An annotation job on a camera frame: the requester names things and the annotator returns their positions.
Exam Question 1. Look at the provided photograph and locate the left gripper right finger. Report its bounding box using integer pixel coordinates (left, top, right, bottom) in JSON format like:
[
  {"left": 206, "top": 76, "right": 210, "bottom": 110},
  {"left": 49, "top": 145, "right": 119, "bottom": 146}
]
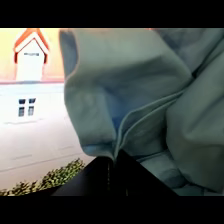
[{"left": 112, "top": 149, "right": 180, "bottom": 197}]

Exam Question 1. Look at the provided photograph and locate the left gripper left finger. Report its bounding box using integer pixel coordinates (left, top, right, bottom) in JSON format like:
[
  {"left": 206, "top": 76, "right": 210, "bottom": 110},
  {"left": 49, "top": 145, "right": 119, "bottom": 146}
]
[{"left": 50, "top": 155, "right": 114, "bottom": 197}]

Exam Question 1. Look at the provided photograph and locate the pale blue shirt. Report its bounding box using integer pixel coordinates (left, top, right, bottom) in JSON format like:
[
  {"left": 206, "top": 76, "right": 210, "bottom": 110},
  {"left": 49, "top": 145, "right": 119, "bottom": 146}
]
[{"left": 58, "top": 27, "right": 224, "bottom": 197}]

